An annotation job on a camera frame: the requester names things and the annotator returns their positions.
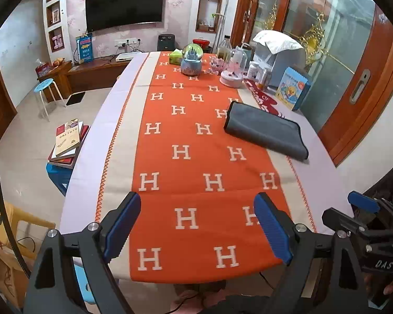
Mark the blue children's book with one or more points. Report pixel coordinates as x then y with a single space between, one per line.
292 89

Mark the green tissue box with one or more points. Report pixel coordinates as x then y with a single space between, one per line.
176 57

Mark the white cover book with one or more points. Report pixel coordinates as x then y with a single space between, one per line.
68 137

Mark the black floor mat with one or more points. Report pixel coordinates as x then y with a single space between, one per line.
75 99

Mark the white pillow bag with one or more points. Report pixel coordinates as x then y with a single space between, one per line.
276 42

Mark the lilac tablecloth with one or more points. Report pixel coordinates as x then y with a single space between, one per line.
95 121

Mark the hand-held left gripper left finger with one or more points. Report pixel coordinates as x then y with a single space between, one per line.
122 225

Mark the gold hanging ornament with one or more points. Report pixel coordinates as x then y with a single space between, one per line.
270 19
314 41

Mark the yellow plastic chair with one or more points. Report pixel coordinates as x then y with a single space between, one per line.
6 216

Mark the black flat television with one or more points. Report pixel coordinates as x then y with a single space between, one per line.
124 6

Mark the clear glass jar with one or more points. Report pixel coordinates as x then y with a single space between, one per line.
266 78

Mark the wooden sliding door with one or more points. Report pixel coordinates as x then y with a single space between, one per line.
384 81

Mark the red lidded pot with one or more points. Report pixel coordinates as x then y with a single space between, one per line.
201 43

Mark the light blue plastic stool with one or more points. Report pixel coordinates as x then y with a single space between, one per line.
82 284

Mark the clear glass bottle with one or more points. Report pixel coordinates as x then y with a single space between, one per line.
224 48

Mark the castle snow globe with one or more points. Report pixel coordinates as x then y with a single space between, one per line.
191 59

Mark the stack of books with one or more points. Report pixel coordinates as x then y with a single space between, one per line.
65 162

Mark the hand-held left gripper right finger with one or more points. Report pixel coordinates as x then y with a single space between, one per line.
271 229

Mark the grey towel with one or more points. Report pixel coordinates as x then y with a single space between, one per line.
265 130

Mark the wooden television cabinet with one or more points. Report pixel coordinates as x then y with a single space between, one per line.
91 75

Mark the white wall power sockets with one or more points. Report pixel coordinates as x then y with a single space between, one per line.
127 42

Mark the white lidded jar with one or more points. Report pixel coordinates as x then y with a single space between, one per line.
253 71

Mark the blue round stool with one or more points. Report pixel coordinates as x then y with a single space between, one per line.
43 85

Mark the white set-top box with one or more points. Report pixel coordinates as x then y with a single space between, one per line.
127 57

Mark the black air heater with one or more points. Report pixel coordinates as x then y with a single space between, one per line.
166 43

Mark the blue printed box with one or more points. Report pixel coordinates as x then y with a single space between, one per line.
85 49

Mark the orange letter-print blanket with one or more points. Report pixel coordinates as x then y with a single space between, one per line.
190 157

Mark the white box appliance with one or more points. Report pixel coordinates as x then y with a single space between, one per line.
286 63

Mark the pink plush flowers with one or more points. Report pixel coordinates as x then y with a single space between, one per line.
216 65

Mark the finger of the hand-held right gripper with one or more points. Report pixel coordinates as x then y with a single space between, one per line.
363 202
342 220

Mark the red patterned mat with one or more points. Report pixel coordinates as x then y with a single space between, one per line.
263 99

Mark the glass dome with pink base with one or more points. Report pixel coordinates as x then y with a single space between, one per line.
235 68

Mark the red tissue box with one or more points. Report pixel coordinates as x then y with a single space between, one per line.
42 68

